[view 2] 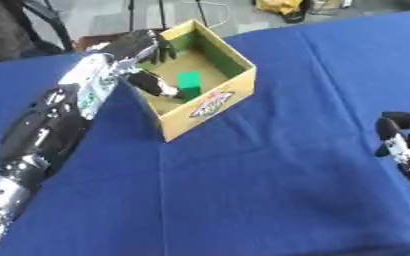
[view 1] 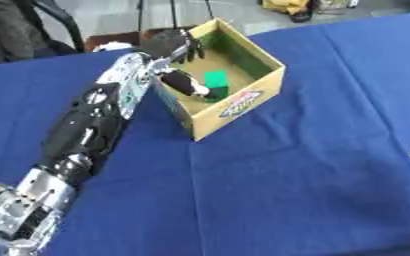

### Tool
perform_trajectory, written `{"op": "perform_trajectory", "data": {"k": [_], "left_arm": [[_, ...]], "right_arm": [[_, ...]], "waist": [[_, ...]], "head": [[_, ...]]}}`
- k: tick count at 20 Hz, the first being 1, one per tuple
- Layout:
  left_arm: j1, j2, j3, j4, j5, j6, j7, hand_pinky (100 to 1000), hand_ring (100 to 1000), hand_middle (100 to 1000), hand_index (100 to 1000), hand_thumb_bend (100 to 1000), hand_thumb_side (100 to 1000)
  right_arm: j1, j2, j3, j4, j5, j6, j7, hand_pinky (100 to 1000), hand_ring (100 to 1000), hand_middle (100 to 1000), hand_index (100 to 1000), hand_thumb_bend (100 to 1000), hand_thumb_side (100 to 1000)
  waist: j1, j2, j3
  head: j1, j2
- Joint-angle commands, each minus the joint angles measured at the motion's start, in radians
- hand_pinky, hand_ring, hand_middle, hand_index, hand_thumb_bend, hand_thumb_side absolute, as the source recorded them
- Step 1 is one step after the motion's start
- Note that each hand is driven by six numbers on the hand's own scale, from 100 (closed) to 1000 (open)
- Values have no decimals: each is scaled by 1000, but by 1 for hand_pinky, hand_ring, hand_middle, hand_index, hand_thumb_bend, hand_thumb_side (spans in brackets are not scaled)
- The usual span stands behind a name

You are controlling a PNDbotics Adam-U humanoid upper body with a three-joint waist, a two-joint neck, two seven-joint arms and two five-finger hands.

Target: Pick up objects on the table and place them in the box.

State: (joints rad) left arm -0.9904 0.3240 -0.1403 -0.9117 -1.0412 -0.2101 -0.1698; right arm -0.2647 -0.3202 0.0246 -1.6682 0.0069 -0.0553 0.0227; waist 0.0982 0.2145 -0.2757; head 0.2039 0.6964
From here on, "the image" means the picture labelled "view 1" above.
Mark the green block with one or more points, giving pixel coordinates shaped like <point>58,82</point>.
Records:
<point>216,81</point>

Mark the white object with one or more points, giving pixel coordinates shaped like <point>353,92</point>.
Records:
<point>112,46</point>

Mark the tan cardboard box green inside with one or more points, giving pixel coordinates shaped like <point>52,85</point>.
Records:
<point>246,100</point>

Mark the black chair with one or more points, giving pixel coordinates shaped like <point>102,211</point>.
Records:
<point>62,20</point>

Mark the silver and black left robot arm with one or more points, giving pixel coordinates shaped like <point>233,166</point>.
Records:
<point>86,126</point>

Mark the black tripod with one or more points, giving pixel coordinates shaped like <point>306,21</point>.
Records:
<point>173,15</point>

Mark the brown box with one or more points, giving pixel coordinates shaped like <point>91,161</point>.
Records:
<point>112,37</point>

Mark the yellow bag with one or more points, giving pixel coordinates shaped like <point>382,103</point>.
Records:
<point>284,5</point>

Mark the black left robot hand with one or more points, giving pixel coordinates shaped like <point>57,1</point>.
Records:
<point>163,44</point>

